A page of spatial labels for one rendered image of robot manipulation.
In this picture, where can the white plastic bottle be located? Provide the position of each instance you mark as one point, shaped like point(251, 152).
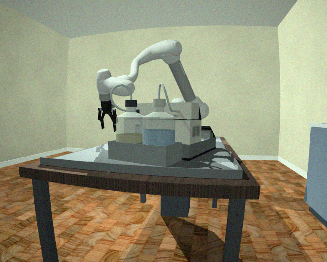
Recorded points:
point(129, 124)

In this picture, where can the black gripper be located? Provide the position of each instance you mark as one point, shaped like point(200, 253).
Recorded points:
point(107, 108)

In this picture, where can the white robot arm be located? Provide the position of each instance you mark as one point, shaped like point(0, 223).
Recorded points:
point(169, 51)

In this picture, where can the clear plastic bottle with blue liquid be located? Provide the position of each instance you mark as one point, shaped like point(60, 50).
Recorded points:
point(158, 127)

